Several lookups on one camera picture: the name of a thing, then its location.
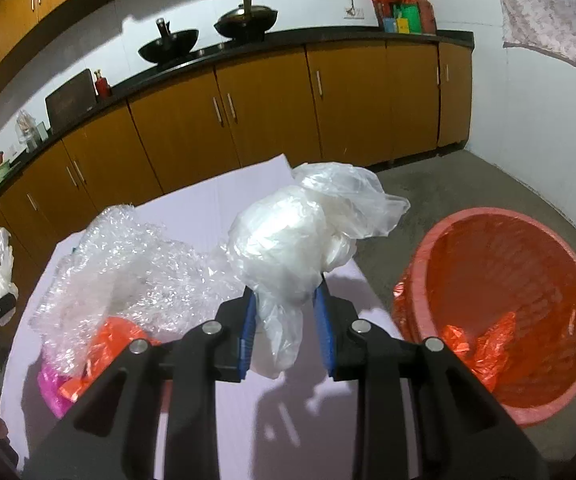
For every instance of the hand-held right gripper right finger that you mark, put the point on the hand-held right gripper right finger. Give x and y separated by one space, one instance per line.
324 335

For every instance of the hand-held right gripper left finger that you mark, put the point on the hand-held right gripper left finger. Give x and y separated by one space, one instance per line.
248 335

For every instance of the small white plastic bag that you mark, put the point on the small white plastic bag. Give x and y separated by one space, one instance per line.
2 275

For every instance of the pink plastic bag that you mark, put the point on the pink plastic bag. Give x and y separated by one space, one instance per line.
50 385

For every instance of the orange plastic bag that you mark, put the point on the orange plastic bag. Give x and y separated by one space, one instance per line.
118 335
475 342

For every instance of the clear bubble wrap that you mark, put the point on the clear bubble wrap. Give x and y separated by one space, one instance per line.
133 270

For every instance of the red plastic basket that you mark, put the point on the red plastic basket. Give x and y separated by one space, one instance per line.
472 220

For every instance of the glass jar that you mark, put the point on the glass jar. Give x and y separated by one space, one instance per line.
30 132

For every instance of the dark board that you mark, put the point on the dark board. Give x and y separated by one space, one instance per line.
70 102

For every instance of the wooden lower kitchen cabinet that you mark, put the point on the wooden lower kitchen cabinet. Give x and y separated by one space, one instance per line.
268 110

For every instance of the wooden kitchen cabinet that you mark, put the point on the wooden kitchen cabinet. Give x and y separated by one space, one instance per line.
268 110
28 15

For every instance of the red bottle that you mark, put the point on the red bottle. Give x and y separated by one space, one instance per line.
103 85

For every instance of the black kitchen countertop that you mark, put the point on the black kitchen countertop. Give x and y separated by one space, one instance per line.
288 45

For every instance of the black open wok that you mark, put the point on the black open wok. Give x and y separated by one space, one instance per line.
168 47

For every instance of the wooden upper kitchen cabinet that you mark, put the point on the wooden upper kitchen cabinet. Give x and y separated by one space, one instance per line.
28 15

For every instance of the black wok with lid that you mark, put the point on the black wok with lid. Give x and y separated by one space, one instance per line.
245 22

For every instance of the blue cup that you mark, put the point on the blue cup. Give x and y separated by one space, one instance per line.
389 25

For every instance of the yellow packet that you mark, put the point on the yellow packet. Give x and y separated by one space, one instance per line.
401 26

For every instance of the dark red jar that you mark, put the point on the dark red jar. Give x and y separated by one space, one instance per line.
380 12

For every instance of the green box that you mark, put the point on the green box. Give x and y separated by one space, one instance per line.
406 12

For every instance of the pink floral cloth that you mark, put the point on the pink floral cloth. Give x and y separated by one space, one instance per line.
547 10

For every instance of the wall socket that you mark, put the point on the wall socket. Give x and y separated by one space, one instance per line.
353 11

